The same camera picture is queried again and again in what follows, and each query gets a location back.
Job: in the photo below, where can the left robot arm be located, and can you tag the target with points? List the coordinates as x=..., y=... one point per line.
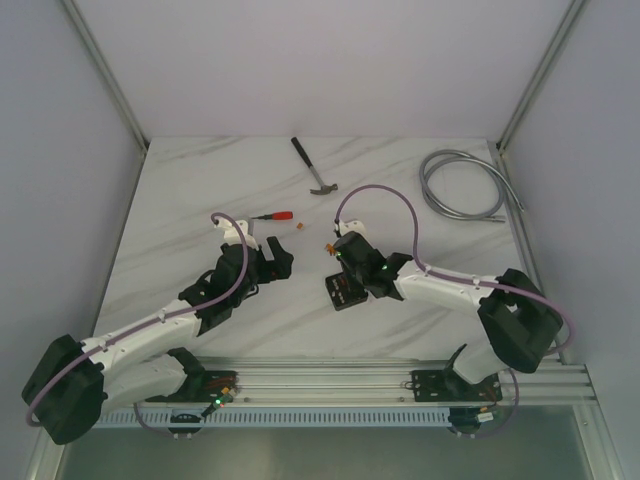
x=77, y=382

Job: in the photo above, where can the black fuse box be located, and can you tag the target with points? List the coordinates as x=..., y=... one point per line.
x=344, y=292

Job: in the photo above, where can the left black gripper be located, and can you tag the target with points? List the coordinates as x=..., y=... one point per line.
x=265, y=260

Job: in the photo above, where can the slotted grey cable duct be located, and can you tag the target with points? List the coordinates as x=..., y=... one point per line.
x=269, y=417

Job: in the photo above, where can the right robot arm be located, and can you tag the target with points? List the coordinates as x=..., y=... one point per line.
x=519, y=327

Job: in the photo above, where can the aluminium front rail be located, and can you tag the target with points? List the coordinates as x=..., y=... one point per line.
x=341, y=382

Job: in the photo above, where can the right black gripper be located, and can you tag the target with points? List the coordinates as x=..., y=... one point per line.
x=343, y=265

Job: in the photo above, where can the red handled screwdriver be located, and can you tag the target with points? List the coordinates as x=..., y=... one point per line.
x=276, y=216

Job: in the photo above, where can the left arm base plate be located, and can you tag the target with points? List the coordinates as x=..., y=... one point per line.
x=203, y=387

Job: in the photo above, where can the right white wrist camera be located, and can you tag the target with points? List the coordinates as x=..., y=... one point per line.
x=342, y=228

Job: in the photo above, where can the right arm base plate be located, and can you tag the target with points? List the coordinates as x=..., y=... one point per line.
x=444, y=386

